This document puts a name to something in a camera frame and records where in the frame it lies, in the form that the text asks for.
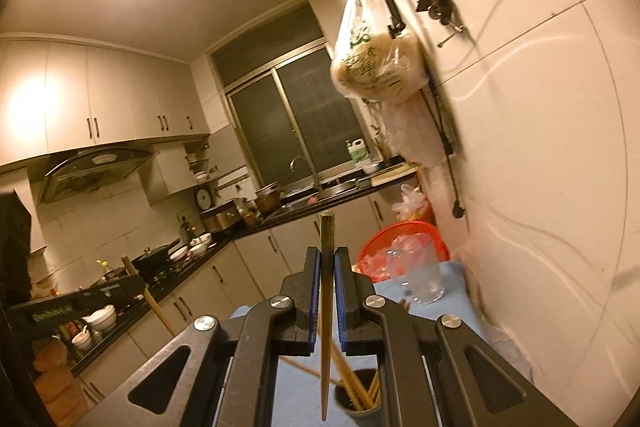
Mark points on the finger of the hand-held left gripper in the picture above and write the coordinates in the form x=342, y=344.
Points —
x=75, y=304

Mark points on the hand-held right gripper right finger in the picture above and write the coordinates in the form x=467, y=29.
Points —
x=341, y=302

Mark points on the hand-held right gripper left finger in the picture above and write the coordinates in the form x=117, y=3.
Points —
x=313, y=302

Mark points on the black chopstick holder cup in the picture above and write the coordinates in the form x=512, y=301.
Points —
x=342, y=402

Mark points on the large white bowl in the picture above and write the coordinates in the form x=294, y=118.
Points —
x=100, y=319

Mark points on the small white bowl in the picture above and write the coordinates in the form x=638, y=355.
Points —
x=81, y=341

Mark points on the cooking oil bottle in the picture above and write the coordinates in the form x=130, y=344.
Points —
x=103, y=269

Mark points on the red plastic basket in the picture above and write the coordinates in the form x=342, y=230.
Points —
x=380, y=239

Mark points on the brown plastic bag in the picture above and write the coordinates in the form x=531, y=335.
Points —
x=55, y=377

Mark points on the clear glass cup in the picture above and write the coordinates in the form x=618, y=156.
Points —
x=417, y=272

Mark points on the black wok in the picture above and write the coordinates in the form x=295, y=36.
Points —
x=150, y=264

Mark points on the black kitchen countertop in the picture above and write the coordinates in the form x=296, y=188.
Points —
x=240, y=232

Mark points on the blue tablecloth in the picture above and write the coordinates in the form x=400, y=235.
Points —
x=450, y=307

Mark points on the copper cooking pot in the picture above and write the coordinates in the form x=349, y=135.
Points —
x=267, y=202

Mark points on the dark glass range hood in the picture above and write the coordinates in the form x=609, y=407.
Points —
x=95, y=169

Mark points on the white plastic bag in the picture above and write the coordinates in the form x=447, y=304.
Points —
x=410, y=202

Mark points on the metal sink faucet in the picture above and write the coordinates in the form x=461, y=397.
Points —
x=314, y=177

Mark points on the silver rice cooker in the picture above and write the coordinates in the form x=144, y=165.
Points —
x=220, y=218

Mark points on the white bowl with spoon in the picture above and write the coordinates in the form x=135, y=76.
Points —
x=200, y=247

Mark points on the wooden cutting board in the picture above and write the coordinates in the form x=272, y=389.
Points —
x=395, y=174

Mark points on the round dial kitchen scale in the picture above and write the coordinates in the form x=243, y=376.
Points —
x=204, y=198

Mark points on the green white detergent bottle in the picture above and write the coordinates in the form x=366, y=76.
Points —
x=357, y=152

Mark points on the beige upper cabinets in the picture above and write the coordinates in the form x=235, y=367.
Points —
x=100, y=97

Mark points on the bundle of white plastic bags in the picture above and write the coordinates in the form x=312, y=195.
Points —
x=410, y=132

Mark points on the kitchen window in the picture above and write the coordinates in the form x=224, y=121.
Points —
x=300, y=107

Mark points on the plastic bag of noodles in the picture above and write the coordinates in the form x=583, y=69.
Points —
x=375, y=67

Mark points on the small wall shelf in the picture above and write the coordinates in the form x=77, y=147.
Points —
x=197, y=164

